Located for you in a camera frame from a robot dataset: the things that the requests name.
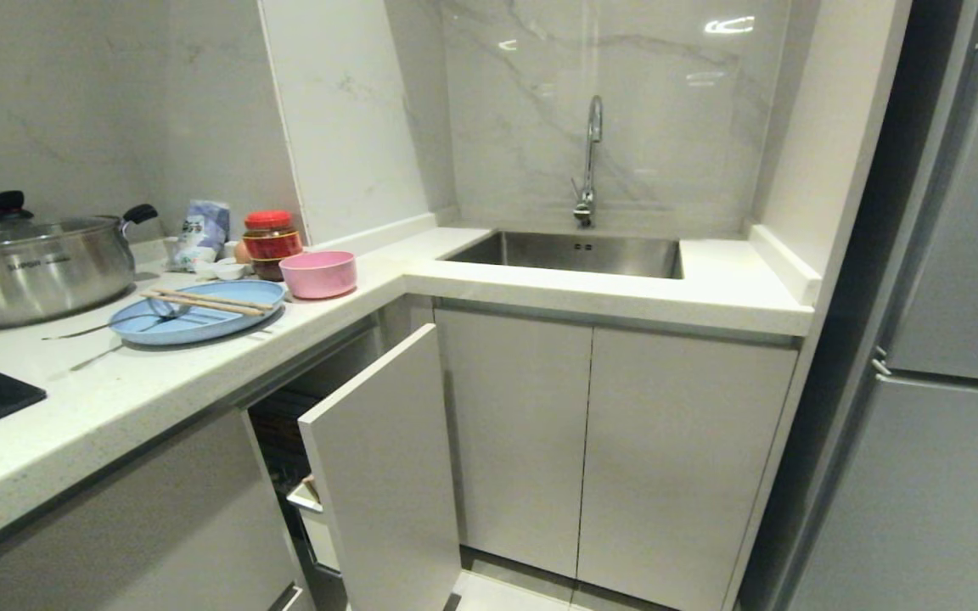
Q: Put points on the white pull-out rack front panel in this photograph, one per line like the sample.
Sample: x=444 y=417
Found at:
x=387 y=475

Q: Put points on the metal pull-out dish rack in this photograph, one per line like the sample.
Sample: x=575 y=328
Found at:
x=302 y=484

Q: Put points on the small white dish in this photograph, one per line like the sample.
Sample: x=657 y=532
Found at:
x=226 y=270

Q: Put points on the stainless steel sink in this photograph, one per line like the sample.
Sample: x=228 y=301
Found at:
x=574 y=253

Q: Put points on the white cabinet door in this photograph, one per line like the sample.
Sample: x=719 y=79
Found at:
x=680 y=471
x=514 y=441

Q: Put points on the chrome faucet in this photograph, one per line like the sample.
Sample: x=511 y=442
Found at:
x=588 y=165

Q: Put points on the pink bowl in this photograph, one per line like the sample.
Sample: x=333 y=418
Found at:
x=318 y=274

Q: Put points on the red lidded sauce jar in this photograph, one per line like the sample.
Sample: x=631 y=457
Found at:
x=271 y=242

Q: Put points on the wooden chopstick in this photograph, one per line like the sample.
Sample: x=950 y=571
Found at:
x=213 y=298
x=200 y=303

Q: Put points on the blue oval plate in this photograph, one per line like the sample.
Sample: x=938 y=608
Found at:
x=200 y=318

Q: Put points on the blue white plastic bag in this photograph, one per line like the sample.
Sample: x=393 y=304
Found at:
x=201 y=233

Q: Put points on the metal spoon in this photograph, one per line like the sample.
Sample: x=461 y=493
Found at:
x=141 y=317

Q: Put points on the silver refrigerator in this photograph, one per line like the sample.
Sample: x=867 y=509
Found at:
x=922 y=339

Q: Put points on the stainless steel cooking pot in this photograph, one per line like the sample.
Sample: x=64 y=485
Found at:
x=30 y=271

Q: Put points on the glass pot lid black knob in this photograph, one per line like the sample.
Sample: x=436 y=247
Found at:
x=14 y=226

